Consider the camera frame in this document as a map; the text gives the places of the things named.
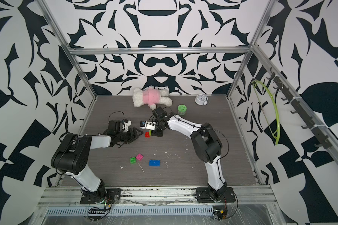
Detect dark green lego brick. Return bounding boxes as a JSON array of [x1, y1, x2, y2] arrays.
[[130, 157, 136, 164]]

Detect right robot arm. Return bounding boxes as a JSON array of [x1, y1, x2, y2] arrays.
[[152, 107, 227, 201]]

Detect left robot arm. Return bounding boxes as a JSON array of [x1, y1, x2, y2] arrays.
[[51, 128, 144, 202]]

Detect pink lego brick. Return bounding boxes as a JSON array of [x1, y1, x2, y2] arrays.
[[136, 154, 144, 161]]

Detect blue long lego brick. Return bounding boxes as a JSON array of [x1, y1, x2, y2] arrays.
[[149, 159, 161, 167]]

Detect green lidded jar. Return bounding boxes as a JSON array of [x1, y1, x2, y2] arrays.
[[177, 105, 187, 116]]

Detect white teddy bear pink shirt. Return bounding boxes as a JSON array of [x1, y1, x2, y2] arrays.
[[132, 86, 172, 110]]

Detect white alarm clock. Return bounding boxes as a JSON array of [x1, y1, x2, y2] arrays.
[[195, 94, 208, 106]]

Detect green toy bow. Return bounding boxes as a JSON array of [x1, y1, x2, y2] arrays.
[[251, 80, 281, 146]]

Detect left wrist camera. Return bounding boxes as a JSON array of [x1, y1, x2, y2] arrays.
[[108, 119, 131, 133]]

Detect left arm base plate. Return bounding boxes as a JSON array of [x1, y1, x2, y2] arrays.
[[80, 188, 122, 205]]

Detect black connector left cable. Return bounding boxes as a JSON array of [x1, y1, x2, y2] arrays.
[[87, 206, 112, 221]]

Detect black connector cable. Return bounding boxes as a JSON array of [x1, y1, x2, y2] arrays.
[[87, 206, 112, 221], [212, 206, 229, 221]]

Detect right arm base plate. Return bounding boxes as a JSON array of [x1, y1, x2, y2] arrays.
[[194, 186, 236, 203]]

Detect black connector right cable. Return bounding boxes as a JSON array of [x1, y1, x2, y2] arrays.
[[212, 206, 229, 221]]

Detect black wall hook rack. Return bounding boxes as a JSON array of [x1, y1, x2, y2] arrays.
[[267, 68, 332, 149]]

